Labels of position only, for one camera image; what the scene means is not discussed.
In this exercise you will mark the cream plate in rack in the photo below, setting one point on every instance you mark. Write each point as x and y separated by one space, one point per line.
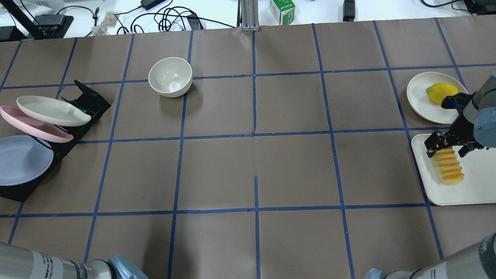
52 111

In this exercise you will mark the cream plate with lemon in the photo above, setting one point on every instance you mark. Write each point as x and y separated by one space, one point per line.
420 103

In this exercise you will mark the black plate rack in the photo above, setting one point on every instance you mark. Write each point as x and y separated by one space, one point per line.
91 103

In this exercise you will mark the robot arm near plate rack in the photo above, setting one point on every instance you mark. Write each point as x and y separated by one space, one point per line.
216 185

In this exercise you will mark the black monitor stand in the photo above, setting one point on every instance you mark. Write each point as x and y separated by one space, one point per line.
44 26

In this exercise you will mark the black power adapter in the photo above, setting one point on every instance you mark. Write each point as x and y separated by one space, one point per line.
149 4

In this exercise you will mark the green white box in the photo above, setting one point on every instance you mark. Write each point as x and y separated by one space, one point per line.
283 11

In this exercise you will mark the bag of small parts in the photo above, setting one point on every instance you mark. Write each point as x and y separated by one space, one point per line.
109 20

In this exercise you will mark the blue plate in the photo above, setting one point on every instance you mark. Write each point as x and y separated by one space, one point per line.
23 159

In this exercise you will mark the cream ceramic bowl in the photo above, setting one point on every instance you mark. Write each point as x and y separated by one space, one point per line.
171 77

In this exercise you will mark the black bread-side gripper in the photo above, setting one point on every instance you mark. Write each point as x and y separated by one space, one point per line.
462 128

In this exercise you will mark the aluminium frame post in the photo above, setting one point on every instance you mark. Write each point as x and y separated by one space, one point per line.
248 15

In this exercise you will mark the robot arm with bread gripper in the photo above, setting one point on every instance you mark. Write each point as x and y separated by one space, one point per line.
481 113

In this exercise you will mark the orange striped bread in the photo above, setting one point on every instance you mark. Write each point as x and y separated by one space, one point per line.
447 166

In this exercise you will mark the pink plate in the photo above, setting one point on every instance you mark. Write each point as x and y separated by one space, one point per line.
34 127

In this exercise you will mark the yellow lemon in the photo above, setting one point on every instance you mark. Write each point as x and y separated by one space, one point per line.
439 91

